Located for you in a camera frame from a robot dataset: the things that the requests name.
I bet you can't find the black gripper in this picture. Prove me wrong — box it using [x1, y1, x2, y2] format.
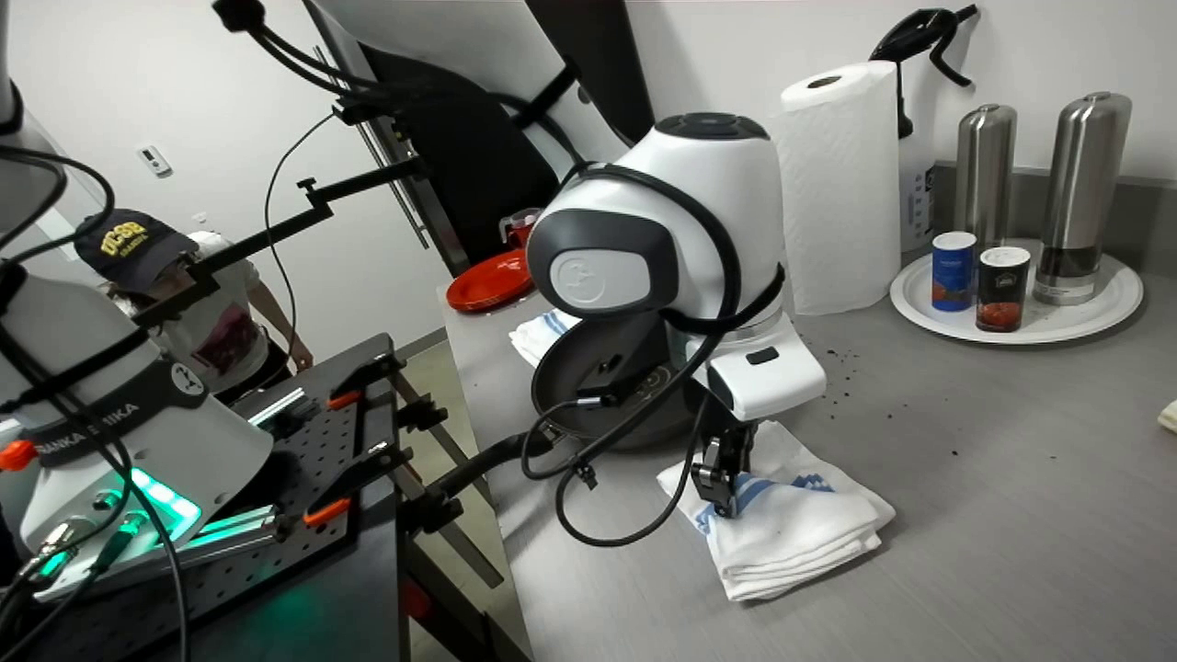
[690, 408, 756, 522]

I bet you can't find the white cloth with blue stripes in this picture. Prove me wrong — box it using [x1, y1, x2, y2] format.
[655, 419, 902, 607]

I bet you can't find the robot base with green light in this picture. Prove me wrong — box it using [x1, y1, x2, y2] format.
[0, 270, 280, 594]

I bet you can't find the red bowl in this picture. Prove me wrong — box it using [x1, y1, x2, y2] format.
[441, 247, 541, 317]

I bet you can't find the blue spice jar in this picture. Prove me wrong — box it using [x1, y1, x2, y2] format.
[925, 227, 983, 317]

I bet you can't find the white paper towel roll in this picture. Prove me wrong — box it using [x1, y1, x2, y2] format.
[776, 59, 908, 321]

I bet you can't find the red spice jar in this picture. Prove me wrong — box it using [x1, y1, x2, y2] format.
[973, 245, 1033, 334]

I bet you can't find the white round plate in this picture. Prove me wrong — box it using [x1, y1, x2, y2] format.
[887, 252, 1146, 349]

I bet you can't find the short steel grinder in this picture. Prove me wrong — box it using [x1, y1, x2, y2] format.
[951, 102, 1017, 252]

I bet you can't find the black perforated mounting table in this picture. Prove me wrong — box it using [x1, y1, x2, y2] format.
[20, 330, 416, 662]

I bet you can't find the tall steel grinder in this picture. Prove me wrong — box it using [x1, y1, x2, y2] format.
[1033, 90, 1136, 311]

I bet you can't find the black trigger spray bottle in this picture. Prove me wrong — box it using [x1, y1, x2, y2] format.
[869, 0, 985, 253]

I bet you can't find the black cap with yellow logo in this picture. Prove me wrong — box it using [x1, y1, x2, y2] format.
[68, 207, 199, 298]

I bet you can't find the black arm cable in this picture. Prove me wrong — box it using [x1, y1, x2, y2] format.
[516, 162, 788, 551]

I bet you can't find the black articulated camera mount arm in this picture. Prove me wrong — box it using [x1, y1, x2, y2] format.
[132, 160, 426, 334]

